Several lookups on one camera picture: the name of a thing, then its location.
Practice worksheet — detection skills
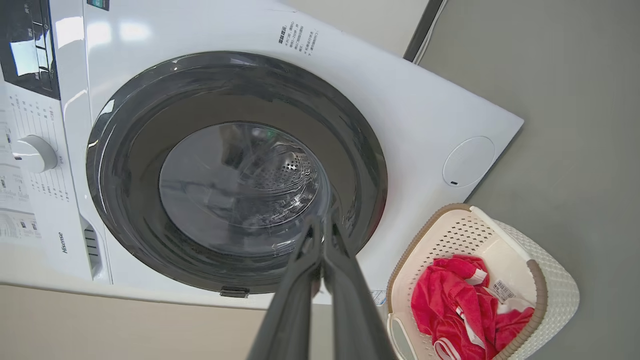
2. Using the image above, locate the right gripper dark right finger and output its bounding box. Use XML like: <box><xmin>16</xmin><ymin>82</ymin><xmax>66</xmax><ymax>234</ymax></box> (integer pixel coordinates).
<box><xmin>324</xmin><ymin>210</ymin><xmax>396</xmax><ymax>360</ymax></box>

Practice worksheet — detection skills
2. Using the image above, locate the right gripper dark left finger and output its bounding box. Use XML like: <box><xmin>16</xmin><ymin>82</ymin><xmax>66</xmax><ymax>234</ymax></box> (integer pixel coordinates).
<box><xmin>247</xmin><ymin>216</ymin><xmax>325</xmax><ymax>360</ymax></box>

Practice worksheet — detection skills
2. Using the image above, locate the white perforated laundry basket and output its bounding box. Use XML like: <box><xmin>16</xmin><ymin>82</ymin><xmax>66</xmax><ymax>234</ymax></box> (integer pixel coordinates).
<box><xmin>386</xmin><ymin>203</ymin><xmax>581</xmax><ymax>360</ymax></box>

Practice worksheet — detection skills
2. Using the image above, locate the red garment with white stripes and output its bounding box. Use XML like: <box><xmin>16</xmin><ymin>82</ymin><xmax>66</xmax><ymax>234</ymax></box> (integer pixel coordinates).
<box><xmin>411</xmin><ymin>255</ymin><xmax>535</xmax><ymax>360</ymax></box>

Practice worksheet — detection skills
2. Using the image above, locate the white barcode tag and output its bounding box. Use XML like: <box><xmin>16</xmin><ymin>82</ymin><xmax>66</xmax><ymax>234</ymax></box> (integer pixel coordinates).
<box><xmin>492</xmin><ymin>279</ymin><xmax>517</xmax><ymax>303</ymax></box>

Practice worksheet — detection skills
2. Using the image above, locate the round white filter cover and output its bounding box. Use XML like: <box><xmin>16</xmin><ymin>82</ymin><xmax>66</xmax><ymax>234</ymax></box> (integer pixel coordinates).
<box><xmin>443</xmin><ymin>136</ymin><xmax>496</xmax><ymax>188</ymax></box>

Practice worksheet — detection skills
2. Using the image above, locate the white front-load washing machine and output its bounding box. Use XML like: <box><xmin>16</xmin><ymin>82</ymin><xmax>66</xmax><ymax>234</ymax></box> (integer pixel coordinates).
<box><xmin>0</xmin><ymin>0</ymin><xmax>525</xmax><ymax>308</ymax></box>

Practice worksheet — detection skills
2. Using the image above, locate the round black washer door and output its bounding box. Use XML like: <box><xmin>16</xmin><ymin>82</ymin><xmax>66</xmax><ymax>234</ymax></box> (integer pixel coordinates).
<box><xmin>86</xmin><ymin>51</ymin><xmax>388</xmax><ymax>296</ymax></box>

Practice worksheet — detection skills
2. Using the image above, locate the white washer control knob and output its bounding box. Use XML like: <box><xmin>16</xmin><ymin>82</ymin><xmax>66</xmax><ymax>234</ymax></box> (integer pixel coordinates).
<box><xmin>10</xmin><ymin>135</ymin><xmax>58</xmax><ymax>174</ymax></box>

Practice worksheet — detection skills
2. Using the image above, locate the black washer display panel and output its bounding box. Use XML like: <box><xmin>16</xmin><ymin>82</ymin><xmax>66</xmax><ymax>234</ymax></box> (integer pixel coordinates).
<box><xmin>0</xmin><ymin>0</ymin><xmax>61</xmax><ymax>100</ymax></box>

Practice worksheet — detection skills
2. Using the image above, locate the white floor cable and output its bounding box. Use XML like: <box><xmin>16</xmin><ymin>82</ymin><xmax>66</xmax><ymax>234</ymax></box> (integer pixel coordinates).
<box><xmin>414</xmin><ymin>0</ymin><xmax>448</xmax><ymax>64</ymax></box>

